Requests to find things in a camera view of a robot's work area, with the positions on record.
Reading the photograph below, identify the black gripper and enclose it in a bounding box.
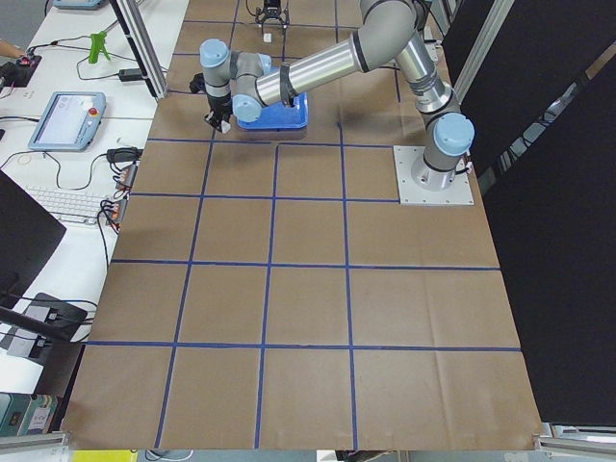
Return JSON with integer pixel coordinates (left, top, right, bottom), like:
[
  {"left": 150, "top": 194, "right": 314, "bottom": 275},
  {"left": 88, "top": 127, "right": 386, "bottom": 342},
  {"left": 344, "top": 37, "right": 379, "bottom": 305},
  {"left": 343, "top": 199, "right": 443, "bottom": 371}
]
[
  {"left": 254, "top": 0, "right": 289, "bottom": 33},
  {"left": 204, "top": 93, "right": 233, "bottom": 126}
]

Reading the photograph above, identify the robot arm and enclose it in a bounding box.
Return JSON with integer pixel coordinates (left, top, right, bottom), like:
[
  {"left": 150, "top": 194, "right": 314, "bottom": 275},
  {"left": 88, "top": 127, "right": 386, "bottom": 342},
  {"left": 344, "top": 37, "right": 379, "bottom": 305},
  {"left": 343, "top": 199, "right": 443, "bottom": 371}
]
[{"left": 190, "top": 0, "right": 475, "bottom": 192}]

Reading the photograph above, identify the blue plastic tray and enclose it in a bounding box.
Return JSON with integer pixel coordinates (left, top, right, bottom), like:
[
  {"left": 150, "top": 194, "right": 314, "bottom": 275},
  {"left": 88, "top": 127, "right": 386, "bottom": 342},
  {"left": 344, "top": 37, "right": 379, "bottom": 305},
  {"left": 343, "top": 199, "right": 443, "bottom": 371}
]
[{"left": 238, "top": 92, "right": 309, "bottom": 131}]

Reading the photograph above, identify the black power adapter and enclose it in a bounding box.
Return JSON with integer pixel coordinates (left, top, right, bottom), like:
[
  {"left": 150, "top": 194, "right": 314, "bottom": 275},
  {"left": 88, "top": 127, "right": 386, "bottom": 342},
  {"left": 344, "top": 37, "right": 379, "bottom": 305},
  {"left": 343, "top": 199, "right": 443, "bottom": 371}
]
[{"left": 117, "top": 68, "right": 143, "bottom": 82}]

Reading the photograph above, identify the teach pendant tablet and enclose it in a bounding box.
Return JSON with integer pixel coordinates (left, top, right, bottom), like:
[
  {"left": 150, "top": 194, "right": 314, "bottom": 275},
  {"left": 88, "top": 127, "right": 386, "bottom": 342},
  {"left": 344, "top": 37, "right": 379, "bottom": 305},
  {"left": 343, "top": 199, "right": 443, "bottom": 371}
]
[{"left": 28, "top": 91, "right": 107, "bottom": 151}]

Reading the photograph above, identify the white keyboard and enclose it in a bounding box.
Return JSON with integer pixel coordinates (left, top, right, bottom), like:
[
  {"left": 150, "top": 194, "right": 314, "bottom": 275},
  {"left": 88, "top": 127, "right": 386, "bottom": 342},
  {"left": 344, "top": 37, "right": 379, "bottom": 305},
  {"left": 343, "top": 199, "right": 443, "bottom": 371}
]
[{"left": 25, "top": 186, "right": 116, "bottom": 225}]

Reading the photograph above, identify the black monitor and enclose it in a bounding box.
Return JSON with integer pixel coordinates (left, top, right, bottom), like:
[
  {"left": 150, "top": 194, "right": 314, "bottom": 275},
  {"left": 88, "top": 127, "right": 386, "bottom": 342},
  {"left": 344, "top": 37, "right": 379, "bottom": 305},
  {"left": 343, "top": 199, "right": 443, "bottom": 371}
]
[{"left": 1, "top": 172, "right": 66, "bottom": 309}]

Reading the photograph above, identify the black monitor stand base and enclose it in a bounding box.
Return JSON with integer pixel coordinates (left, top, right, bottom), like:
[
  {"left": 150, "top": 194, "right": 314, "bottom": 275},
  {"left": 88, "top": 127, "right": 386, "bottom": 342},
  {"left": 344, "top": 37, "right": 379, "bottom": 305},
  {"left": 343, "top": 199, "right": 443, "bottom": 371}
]
[{"left": 24, "top": 293, "right": 88, "bottom": 341}]

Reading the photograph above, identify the aluminium frame post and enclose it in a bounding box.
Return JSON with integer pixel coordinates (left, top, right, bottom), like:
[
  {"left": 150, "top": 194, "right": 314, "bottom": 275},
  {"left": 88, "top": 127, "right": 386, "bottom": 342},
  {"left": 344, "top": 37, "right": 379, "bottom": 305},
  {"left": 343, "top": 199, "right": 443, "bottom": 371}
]
[{"left": 110, "top": 0, "right": 168, "bottom": 101}]

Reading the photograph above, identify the green handled reacher grabber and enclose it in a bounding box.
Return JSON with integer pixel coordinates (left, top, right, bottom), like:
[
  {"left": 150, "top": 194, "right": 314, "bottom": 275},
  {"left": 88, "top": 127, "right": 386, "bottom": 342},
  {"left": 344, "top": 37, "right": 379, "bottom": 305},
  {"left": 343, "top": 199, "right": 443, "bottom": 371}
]
[{"left": 88, "top": 31, "right": 111, "bottom": 64}]

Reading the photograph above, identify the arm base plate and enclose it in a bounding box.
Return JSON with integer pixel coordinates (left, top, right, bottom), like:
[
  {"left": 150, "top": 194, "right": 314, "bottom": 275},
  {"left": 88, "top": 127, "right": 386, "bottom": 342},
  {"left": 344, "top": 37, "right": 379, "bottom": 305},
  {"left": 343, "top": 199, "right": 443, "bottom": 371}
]
[{"left": 393, "top": 145, "right": 475, "bottom": 206}]

